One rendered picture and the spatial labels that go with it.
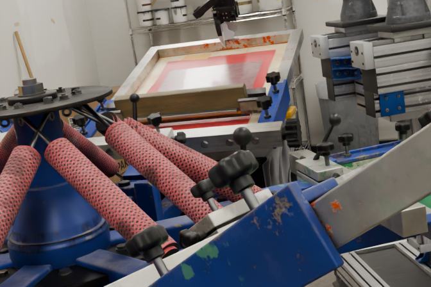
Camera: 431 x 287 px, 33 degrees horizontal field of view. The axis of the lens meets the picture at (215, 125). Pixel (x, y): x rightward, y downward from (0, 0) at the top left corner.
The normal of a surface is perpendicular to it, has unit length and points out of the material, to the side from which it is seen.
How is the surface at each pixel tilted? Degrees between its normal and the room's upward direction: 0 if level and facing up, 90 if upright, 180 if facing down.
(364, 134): 93
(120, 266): 0
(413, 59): 90
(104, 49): 90
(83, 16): 90
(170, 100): 106
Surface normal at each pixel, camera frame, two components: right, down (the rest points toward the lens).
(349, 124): -0.15, 0.26
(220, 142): -0.21, 0.47
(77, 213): 0.58, -0.43
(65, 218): 0.33, -0.36
